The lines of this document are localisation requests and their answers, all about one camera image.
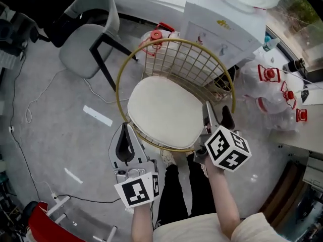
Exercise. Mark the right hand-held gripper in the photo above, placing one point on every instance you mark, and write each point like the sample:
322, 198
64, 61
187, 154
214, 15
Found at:
227, 147

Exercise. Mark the white tape strip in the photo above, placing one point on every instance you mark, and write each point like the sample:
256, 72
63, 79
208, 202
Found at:
98, 116
73, 176

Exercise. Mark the grey upholstered chair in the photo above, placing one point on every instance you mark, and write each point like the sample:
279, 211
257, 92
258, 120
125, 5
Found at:
83, 47

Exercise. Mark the white paper sheet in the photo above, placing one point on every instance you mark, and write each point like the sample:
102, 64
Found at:
314, 94

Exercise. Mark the black bag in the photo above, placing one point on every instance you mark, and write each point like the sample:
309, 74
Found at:
30, 6

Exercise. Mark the red and white cart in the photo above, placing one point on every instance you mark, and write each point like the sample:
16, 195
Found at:
45, 223

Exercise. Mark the clear jug with red cap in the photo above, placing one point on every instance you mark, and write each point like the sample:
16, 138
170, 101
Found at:
289, 96
156, 38
268, 74
301, 115

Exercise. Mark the white oval seat cushion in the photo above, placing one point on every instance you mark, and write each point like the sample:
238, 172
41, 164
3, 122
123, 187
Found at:
164, 107

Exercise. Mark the person's left forearm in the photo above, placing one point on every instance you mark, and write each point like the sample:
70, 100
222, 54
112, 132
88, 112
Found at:
141, 223

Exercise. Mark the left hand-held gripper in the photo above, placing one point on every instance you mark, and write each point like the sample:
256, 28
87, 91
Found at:
137, 188

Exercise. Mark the black and silver flask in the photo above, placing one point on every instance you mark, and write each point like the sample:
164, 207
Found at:
295, 65

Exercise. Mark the person's right forearm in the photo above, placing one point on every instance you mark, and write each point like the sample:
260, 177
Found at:
223, 198

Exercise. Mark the white side desk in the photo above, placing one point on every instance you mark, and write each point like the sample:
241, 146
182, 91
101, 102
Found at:
300, 135

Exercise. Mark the person's cream shirt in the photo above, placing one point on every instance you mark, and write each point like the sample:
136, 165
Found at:
202, 231

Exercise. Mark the person's black trousers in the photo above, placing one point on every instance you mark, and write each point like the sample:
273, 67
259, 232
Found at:
174, 193

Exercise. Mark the white water dispenser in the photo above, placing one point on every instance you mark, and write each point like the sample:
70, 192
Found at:
222, 29

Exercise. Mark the small plastic water bottle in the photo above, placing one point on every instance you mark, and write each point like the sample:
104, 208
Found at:
270, 44

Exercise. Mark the person's white shoe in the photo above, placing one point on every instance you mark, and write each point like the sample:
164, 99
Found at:
167, 157

